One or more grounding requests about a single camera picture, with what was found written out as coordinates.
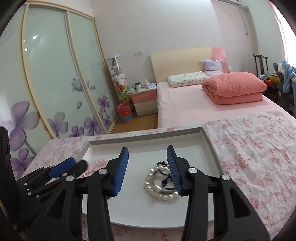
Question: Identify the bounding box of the pink bed with headboard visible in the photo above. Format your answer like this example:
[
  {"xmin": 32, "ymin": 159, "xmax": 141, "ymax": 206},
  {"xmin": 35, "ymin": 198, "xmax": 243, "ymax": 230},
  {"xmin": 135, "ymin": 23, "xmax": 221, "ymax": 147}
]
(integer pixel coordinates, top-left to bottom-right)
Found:
[{"xmin": 151, "ymin": 47, "xmax": 295, "ymax": 128}]

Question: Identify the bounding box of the white air conditioner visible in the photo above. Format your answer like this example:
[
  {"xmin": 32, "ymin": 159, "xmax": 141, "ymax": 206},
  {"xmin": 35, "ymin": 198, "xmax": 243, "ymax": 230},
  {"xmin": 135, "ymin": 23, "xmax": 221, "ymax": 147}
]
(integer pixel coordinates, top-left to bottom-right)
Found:
[{"xmin": 217, "ymin": 0, "xmax": 242, "ymax": 6}]

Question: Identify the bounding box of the dark wooden chair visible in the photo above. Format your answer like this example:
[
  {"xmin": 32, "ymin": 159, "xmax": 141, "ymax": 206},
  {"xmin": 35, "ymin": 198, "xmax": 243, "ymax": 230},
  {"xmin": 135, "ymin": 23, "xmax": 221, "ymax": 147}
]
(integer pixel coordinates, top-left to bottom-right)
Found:
[{"xmin": 253, "ymin": 54, "xmax": 269, "ymax": 77}]

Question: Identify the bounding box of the wardrobe with flower doors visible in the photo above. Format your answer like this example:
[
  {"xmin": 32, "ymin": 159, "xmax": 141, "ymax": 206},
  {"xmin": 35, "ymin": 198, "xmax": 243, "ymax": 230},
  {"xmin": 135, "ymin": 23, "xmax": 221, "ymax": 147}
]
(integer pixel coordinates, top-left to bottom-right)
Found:
[{"xmin": 1, "ymin": 1, "xmax": 117, "ymax": 179}]

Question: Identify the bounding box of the pink large bead bracelet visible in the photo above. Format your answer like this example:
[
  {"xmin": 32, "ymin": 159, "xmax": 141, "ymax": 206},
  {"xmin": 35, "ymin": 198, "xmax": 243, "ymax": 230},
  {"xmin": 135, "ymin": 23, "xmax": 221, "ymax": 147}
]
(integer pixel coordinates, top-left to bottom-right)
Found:
[{"xmin": 89, "ymin": 158, "xmax": 110, "ymax": 170}]

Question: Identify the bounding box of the lilac pillow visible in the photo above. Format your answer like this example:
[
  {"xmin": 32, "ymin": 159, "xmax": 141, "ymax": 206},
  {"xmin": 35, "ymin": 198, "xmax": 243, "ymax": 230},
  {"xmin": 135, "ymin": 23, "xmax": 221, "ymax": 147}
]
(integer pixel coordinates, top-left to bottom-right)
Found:
[{"xmin": 202, "ymin": 60, "xmax": 223, "ymax": 77}]

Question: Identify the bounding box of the pink floral tablecloth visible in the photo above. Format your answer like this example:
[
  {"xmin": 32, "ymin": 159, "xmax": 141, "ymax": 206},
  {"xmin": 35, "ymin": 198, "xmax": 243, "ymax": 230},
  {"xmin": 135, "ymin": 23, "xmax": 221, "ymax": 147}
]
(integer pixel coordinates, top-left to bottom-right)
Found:
[{"xmin": 23, "ymin": 110, "xmax": 295, "ymax": 240}]

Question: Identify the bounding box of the pink curtain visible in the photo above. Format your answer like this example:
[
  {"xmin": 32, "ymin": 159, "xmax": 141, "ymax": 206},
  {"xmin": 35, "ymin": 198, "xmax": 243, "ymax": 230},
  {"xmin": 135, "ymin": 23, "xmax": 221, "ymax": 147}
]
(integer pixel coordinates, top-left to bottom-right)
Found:
[{"xmin": 270, "ymin": 2, "xmax": 295, "ymax": 67}]

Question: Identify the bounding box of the floral white pillow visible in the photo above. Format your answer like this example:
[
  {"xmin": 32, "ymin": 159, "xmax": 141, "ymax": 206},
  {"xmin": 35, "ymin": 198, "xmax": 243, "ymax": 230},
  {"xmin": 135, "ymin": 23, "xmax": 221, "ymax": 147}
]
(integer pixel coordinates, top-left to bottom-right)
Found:
[{"xmin": 168, "ymin": 71, "xmax": 210, "ymax": 88}]

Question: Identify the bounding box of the grey cardboard tray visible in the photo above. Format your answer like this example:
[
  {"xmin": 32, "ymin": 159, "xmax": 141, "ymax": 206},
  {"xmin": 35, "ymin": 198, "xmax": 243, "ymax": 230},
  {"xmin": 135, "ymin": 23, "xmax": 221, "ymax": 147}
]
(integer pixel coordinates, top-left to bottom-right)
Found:
[{"xmin": 77, "ymin": 127, "xmax": 222, "ymax": 229}]

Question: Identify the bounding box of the plush toy display tube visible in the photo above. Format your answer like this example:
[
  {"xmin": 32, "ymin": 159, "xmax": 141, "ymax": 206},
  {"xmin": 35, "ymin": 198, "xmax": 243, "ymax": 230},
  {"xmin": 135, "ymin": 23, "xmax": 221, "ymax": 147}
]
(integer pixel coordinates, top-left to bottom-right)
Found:
[{"xmin": 107, "ymin": 56, "xmax": 130, "ymax": 103}]

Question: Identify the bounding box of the folded orange duvet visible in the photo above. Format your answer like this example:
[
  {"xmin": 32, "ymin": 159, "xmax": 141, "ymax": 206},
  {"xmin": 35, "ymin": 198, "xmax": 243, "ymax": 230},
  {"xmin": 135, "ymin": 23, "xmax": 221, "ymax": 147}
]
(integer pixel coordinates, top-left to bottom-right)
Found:
[{"xmin": 202, "ymin": 72, "xmax": 267, "ymax": 105}]

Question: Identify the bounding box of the pink bedside table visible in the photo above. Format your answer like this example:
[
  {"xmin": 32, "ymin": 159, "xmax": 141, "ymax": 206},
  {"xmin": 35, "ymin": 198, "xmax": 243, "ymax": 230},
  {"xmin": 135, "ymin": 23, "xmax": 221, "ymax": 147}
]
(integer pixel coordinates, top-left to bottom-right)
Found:
[{"xmin": 131, "ymin": 88, "xmax": 158, "ymax": 116}]

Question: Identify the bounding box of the white pearl bracelet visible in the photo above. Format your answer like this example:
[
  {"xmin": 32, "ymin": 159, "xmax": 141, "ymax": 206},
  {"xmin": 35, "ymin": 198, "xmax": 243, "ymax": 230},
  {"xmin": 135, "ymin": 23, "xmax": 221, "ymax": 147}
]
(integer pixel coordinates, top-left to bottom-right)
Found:
[{"xmin": 144, "ymin": 163, "xmax": 180, "ymax": 200}]

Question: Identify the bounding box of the blue plush robe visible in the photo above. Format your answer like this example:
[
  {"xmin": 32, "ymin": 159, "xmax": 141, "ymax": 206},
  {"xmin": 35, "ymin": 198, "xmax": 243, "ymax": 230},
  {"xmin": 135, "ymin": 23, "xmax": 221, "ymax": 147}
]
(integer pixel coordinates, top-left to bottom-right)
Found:
[{"xmin": 280, "ymin": 59, "xmax": 295, "ymax": 118}]

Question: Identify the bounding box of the pink small pearl bracelet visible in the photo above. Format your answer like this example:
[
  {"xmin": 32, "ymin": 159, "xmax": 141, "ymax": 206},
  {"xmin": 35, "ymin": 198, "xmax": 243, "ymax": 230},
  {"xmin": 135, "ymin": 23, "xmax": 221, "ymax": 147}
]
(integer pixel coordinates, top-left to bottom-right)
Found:
[{"xmin": 77, "ymin": 165, "xmax": 102, "ymax": 180}]

